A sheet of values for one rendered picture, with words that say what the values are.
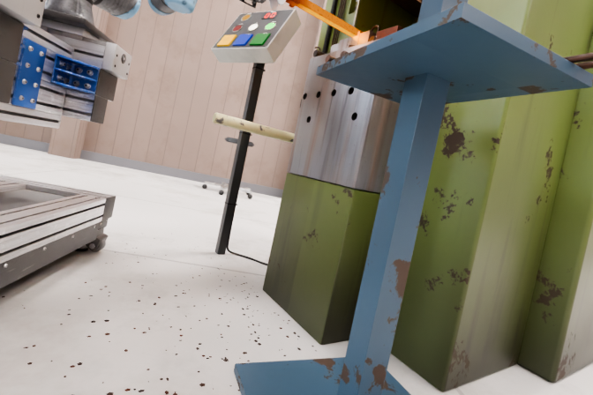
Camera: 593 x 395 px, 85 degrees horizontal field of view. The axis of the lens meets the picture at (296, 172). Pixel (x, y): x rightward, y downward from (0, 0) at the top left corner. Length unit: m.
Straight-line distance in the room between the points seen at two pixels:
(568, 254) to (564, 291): 0.12
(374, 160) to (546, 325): 0.77
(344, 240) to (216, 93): 4.00
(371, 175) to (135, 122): 4.24
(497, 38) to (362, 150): 0.52
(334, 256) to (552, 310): 0.73
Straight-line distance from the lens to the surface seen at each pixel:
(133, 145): 4.94
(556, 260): 1.36
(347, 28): 1.22
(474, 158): 0.99
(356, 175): 0.95
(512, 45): 0.55
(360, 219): 0.99
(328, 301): 1.02
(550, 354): 1.41
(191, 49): 4.96
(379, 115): 1.00
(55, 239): 1.20
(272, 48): 1.49
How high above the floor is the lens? 0.50
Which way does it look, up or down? 1 degrees down
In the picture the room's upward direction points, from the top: 12 degrees clockwise
